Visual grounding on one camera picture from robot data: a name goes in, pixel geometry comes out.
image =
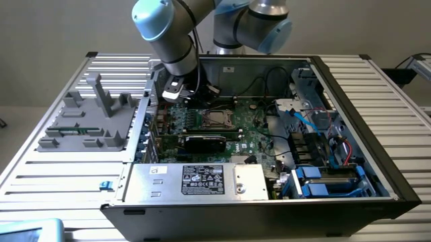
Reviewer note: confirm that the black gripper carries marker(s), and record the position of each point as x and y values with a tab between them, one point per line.
199	97

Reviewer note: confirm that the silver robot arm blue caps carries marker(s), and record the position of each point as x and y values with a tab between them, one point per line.
175	32

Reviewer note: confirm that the silver square CPU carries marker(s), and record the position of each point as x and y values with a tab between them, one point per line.
216	117

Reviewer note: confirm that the white label sticker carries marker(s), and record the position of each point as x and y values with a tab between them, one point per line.
228	69

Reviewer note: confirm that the round coin battery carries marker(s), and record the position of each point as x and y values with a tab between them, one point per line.
252	106

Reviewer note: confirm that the green motherboard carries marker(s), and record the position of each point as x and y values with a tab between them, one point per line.
246	126

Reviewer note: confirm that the black graphics card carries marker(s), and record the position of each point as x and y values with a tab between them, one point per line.
206	144

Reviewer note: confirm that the silver chipset heat sink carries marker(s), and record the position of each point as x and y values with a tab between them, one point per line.
239	160

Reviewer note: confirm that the silver metal drive cage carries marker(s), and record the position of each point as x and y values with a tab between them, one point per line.
303	100

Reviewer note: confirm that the silver power supply unit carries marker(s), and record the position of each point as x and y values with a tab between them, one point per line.
195	181

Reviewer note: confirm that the grey parts rack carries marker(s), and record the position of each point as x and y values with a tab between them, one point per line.
84	131

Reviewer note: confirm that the green RAM stick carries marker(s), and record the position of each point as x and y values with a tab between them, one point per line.
72	130

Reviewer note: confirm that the small blue plastic clip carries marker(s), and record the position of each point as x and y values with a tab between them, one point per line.
106	186

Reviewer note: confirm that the black open PC case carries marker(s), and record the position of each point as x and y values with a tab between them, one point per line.
235	216

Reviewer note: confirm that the blue disk bay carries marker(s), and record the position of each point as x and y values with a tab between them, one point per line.
332	184

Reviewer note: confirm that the black box beside table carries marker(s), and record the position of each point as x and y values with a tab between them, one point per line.
399	75

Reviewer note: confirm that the teal framed screen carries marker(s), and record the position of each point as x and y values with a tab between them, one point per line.
32	230

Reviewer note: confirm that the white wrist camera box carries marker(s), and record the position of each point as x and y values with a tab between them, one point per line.
172	88

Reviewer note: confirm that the CPU socket with metal frame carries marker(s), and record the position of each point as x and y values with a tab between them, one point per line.
216	118

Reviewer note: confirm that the aluminium side frame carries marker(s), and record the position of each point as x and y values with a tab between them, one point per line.
419	64

